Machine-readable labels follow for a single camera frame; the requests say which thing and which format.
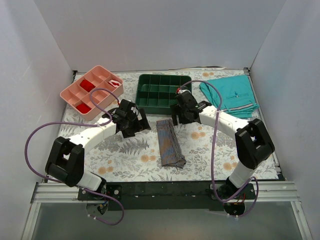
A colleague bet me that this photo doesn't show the grey striped underwear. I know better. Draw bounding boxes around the grey striped underwear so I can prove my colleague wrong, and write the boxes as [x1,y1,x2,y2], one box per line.
[156,119,187,169]

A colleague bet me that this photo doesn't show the teal shorts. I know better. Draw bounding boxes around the teal shorts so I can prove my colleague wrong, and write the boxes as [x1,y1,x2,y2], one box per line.
[207,75,259,119]

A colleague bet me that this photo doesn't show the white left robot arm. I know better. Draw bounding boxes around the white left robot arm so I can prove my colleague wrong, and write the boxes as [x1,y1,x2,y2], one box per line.
[45,99,151,200]

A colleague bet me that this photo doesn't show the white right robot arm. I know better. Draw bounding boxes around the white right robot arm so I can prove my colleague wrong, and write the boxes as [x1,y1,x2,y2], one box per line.
[170,89,275,199]

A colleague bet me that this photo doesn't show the green divided storage box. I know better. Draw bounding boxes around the green divided storage box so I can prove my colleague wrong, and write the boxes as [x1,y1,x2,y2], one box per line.
[135,74,192,115]

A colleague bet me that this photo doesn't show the red white rolled cloth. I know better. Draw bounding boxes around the red white rolled cloth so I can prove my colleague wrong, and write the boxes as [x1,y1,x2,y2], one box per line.
[108,79,122,88]

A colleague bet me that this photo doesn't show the red rolled cloth lower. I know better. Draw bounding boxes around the red rolled cloth lower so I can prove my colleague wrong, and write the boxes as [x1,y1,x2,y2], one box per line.
[76,103,91,114]

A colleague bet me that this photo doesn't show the floral table cloth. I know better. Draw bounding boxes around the floral table cloth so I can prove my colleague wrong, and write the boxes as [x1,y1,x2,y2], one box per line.
[48,68,279,183]

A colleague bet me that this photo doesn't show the red rolled cloth upper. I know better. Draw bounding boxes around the red rolled cloth upper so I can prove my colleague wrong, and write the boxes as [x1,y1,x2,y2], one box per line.
[79,79,96,92]

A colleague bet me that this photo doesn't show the pink divided storage box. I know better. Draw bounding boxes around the pink divided storage box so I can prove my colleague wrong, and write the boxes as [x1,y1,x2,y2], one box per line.
[60,65,124,121]

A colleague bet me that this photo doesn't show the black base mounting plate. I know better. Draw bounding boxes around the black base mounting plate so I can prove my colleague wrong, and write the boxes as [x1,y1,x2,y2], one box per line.
[76,179,258,212]

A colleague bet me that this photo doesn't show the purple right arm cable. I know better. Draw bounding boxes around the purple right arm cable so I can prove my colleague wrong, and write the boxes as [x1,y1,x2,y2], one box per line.
[176,79,259,219]

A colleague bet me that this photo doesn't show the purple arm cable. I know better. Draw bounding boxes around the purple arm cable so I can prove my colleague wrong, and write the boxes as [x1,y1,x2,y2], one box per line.
[24,87,125,226]
[176,79,259,219]

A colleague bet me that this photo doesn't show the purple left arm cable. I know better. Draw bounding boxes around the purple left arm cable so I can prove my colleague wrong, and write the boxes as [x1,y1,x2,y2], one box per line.
[24,87,125,226]

